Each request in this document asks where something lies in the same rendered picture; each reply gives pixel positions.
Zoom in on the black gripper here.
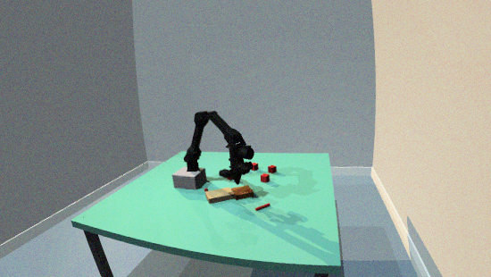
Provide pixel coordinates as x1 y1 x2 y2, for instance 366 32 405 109
219 157 243 185

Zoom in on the orange-brown square block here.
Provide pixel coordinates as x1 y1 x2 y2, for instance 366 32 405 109
231 185 254 200

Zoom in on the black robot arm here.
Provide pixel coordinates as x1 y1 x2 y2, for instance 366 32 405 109
184 111 254 175

